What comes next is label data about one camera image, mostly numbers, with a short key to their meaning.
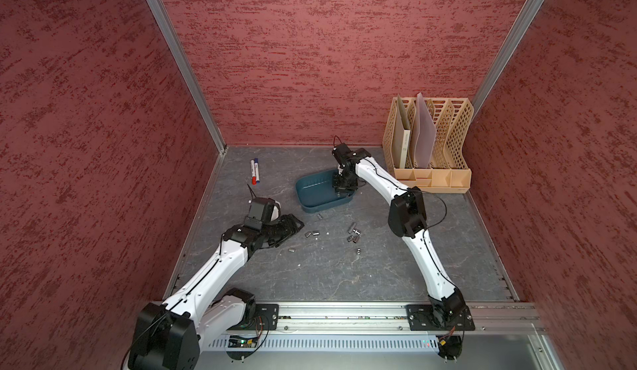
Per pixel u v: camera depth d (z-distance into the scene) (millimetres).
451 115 1027
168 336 383
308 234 917
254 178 1089
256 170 1100
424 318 738
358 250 871
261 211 631
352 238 899
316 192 1043
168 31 812
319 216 970
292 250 874
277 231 704
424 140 1041
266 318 741
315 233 914
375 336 711
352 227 929
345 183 897
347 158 786
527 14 774
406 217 651
